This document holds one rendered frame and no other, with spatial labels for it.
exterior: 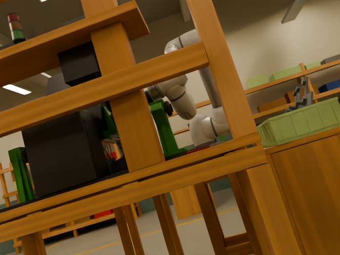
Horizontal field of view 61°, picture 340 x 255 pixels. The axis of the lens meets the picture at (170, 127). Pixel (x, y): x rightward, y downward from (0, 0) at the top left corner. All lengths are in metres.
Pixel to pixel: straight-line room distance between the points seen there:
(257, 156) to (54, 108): 0.82
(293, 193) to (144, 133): 1.05
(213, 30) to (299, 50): 6.65
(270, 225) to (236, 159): 0.27
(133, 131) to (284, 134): 1.00
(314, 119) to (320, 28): 6.37
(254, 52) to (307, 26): 1.40
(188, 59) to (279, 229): 0.71
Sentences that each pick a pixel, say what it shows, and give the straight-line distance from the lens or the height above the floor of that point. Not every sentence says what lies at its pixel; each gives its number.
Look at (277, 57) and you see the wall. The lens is 7.63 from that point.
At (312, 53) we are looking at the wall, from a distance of 7.88.
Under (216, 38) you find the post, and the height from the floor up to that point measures 1.28.
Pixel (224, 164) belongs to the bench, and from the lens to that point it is 1.11.
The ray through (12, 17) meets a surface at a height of 1.71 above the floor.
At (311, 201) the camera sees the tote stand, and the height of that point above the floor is 0.43.
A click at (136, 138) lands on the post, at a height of 1.00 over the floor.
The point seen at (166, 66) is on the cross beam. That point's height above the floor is 1.22.
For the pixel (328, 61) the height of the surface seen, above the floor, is 2.06.
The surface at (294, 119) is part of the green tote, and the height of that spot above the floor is 0.91.
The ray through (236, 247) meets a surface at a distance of 2.08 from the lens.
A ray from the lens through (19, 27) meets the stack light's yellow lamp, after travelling 1.54.
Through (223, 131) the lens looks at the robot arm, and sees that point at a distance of 2.06.
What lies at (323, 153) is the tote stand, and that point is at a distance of 1.87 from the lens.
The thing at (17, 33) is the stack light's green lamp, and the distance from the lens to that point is 1.52.
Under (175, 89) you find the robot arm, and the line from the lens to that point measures 1.49.
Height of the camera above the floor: 0.85
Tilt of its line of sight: 8 degrees up
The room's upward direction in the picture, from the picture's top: 17 degrees counter-clockwise
